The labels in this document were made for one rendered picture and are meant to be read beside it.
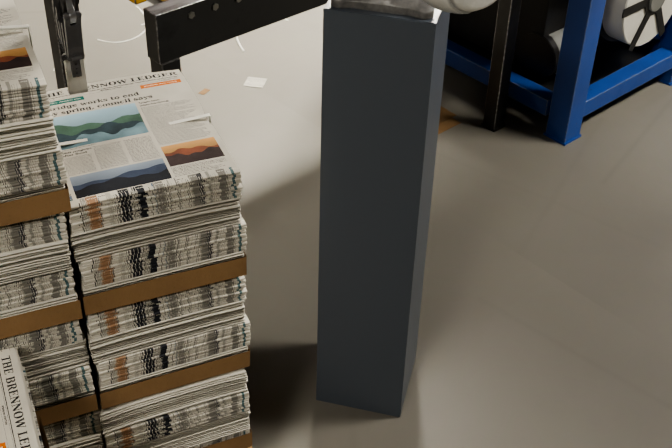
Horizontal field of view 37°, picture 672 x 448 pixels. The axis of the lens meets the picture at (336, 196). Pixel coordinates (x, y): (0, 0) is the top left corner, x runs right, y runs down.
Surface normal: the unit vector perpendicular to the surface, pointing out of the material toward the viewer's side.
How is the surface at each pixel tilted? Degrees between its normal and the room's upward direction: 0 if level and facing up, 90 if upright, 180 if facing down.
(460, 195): 0
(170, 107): 0
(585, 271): 0
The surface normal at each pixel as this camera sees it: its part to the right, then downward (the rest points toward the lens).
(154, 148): 0.02, -0.82
